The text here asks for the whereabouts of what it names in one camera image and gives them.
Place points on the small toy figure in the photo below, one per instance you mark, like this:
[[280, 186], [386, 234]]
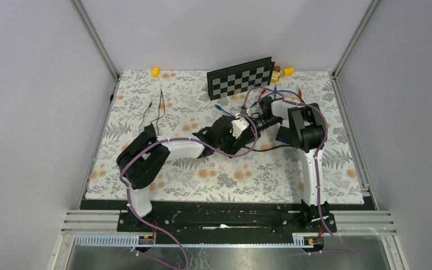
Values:
[[276, 74]]

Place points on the checkerboard calibration board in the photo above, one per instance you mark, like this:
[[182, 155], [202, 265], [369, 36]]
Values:
[[239, 78]]

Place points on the yellow block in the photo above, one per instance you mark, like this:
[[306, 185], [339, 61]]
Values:
[[155, 72], [288, 71]]

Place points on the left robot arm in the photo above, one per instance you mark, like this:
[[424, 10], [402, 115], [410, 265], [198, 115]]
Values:
[[140, 163]]

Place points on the yellow block right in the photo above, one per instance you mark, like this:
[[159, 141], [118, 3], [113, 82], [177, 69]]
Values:
[[288, 71]]

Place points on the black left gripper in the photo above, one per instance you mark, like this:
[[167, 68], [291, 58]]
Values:
[[229, 148]]

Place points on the black ribbed network switch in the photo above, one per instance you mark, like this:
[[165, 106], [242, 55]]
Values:
[[284, 135]]

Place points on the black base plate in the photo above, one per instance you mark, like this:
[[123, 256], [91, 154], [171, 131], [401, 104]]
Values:
[[224, 222]]

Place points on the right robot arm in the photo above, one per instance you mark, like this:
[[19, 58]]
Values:
[[303, 128]]

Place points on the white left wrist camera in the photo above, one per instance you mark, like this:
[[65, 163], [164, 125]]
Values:
[[239, 126]]

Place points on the yellow block left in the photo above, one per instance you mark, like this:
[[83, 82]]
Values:
[[155, 72]]

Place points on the floral patterned table mat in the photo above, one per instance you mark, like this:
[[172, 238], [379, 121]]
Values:
[[177, 101]]

